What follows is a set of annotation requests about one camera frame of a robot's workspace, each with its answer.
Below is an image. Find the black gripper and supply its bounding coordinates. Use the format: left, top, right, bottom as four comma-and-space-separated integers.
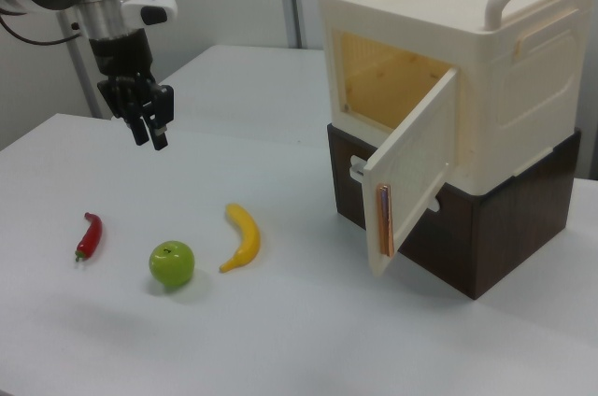
88, 29, 176, 151

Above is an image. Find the cream cabinet door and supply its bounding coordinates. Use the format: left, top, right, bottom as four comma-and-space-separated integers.
363, 65, 460, 278

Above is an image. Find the cream plastic cabinet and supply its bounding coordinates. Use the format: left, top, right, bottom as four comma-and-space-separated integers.
316, 0, 596, 194

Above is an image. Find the grey metal pole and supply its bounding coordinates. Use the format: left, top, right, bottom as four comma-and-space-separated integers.
55, 10, 109, 120

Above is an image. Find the red chili pepper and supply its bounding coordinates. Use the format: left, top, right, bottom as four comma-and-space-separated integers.
74, 211, 104, 262

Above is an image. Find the green apple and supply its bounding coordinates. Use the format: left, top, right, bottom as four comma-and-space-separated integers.
148, 240, 195, 288

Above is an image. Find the yellow banana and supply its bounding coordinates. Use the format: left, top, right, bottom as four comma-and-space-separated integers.
219, 202, 262, 274

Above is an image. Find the dark brown drawer box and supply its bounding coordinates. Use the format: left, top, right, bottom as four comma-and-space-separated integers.
325, 121, 583, 301

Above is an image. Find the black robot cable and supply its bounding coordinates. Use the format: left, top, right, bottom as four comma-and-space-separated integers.
0, 7, 83, 48

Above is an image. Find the copper door handle strip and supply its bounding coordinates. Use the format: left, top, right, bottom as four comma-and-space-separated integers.
376, 182, 396, 258

